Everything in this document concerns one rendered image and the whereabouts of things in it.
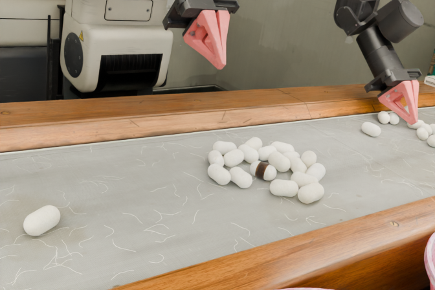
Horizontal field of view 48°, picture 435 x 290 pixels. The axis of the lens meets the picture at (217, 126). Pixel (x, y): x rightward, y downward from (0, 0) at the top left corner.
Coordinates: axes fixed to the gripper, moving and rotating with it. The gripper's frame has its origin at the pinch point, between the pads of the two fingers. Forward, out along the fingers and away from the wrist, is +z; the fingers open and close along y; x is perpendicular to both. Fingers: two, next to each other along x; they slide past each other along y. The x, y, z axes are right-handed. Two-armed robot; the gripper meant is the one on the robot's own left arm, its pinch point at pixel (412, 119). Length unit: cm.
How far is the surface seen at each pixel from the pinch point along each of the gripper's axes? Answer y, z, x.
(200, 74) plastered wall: 90, -123, 180
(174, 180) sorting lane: -53, 5, -1
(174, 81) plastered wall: 69, -118, 182
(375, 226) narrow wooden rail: -39.9, 18.3, -15.9
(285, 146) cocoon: -34.4, 3.0, -1.8
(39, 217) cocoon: -71, 9, -7
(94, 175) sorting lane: -62, 2, 2
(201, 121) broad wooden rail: -40.8, -6.3, 7.1
